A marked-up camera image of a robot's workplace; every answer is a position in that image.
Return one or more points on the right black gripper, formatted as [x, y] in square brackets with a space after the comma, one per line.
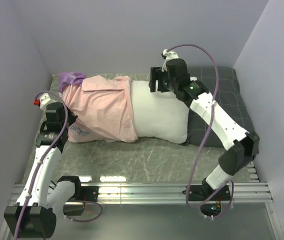
[156, 74]

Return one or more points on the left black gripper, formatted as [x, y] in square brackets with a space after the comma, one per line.
[72, 117]

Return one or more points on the white pillow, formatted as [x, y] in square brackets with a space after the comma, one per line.
[158, 115]

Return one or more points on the pink purple Elsa pillowcase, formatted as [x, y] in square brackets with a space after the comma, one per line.
[103, 107]

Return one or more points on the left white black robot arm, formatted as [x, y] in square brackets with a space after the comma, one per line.
[34, 215]

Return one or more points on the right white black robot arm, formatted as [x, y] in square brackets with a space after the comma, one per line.
[241, 146]

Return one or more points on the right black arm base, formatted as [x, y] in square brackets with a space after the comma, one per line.
[217, 205]

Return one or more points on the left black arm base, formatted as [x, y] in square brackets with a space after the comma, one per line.
[74, 206]

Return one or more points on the dark grey checked pillow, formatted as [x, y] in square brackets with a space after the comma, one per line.
[228, 97]

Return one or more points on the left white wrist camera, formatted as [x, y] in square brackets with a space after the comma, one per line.
[43, 101]

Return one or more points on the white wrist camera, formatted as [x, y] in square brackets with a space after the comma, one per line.
[43, 101]
[167, 56]

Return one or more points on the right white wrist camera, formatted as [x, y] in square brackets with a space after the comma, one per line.
[167, 56]

